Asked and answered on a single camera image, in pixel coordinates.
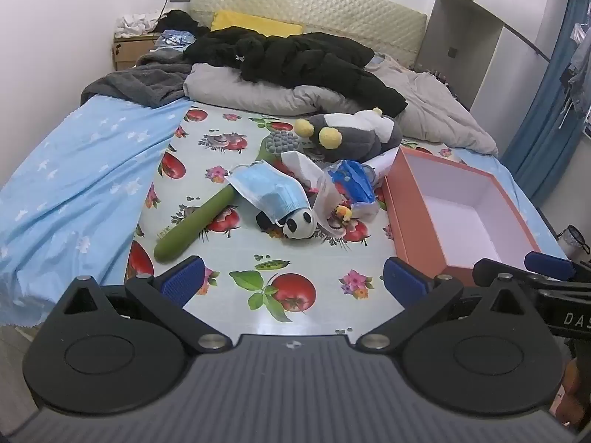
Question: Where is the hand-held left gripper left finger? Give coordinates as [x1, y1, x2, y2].
[59, 256, 233, 355]

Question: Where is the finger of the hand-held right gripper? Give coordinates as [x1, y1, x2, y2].
[524, 251, 591, 282]
[472, 257, 555, 292]

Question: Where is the white spray can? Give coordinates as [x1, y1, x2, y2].
[365, 148, 399, 178]

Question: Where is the panda plush toy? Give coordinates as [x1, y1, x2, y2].
[255, 205, 319, 241]

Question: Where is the blue plastic packet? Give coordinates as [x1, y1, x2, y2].
[327, 159, 380, 217]

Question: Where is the green massage hammer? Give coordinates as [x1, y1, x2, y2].
[154, 130, 298, 263]

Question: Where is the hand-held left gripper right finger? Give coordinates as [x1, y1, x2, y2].
[356, 257, 532, 354]

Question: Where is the white towel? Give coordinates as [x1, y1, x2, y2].
[280, 150, 354, 236]

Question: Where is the blue curtain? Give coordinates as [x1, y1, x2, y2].
[501, 0, 591, 199]

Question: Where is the black jacket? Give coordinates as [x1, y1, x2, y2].
[182, 25, 408, 118]

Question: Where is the blue white plastic bag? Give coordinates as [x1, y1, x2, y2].
[154, 30, 197, 51]

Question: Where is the white trash bin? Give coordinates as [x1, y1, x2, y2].
[556, 224, 586, 259]

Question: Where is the yellow pillow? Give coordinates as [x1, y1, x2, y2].
[210, 10, 304, 38]

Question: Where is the cream quilted headboard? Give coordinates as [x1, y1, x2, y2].
[190, 0, 428, 68]

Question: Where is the black cloth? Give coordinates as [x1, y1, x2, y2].
[159, 9, 200, 34]

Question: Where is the blue face mask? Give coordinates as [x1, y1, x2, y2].
[225, 161, 311, 227]

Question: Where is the grey duvet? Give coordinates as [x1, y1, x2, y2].
[183, 53, 499, 155]

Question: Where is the pile of white clothes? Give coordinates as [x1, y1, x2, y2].
[115, 12, 160, 38]

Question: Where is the white wardrobe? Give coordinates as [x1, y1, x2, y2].
[416, 0, 578, 111]

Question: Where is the orange cardboard box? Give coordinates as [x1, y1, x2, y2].
[381, 147, 542, 282]

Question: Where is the dark grey fleece blanket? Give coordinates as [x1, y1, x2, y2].
[81, 48, 195, 108]

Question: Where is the fruit printed tablecloth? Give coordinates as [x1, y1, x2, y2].
[124, 102, 467, 347]

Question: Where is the grey penguin plush toy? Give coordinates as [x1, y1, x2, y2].
[294, 108, 403, 164]

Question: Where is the wooden nightstand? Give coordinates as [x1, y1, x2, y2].
[113, 32, 160, 72]

